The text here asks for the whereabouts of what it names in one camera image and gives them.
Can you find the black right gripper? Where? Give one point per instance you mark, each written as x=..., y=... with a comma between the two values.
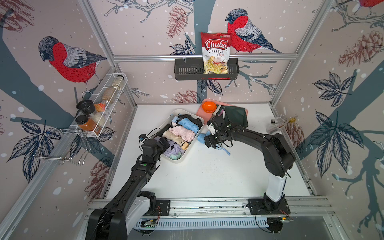
x=211, y=142

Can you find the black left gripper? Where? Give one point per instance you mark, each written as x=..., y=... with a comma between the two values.
x=162, y=148

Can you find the light blue umbrella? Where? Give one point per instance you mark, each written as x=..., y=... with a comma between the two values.
x=176, y=121
x=201, y=139

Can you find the pink umbrella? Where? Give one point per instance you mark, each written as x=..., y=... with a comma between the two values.
x=186, y=135

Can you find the cream plastic storage box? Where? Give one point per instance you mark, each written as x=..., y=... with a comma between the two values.
x=169, y=121

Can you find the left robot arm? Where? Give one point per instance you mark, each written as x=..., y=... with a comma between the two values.
x=116, y=220

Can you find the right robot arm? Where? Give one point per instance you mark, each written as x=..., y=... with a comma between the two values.
x=277, y=154

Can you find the dark green cloth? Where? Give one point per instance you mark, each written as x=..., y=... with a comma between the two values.
x=236, y=115

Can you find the pink plastic tray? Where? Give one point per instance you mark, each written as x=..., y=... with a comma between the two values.
x=207, y=116

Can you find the orange plastic bowl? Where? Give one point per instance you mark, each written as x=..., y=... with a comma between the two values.
x=209, y=107

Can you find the amber jar black lid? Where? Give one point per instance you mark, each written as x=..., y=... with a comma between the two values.
x=85, y=123

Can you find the black lid spice jar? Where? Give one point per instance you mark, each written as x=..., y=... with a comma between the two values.
x=87, y=107

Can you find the Chuba cassava chips bag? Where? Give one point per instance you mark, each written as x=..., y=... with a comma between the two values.
x=216, y=52

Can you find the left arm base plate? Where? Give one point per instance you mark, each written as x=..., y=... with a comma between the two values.
x=159, y=208

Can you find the white wire spice rack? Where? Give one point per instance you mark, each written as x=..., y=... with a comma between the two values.
x=104, y=101

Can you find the black wire wall basket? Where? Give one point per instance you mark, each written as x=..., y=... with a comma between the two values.
x=193, y=70

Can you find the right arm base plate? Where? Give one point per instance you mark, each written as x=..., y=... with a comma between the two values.
x=259, y=206

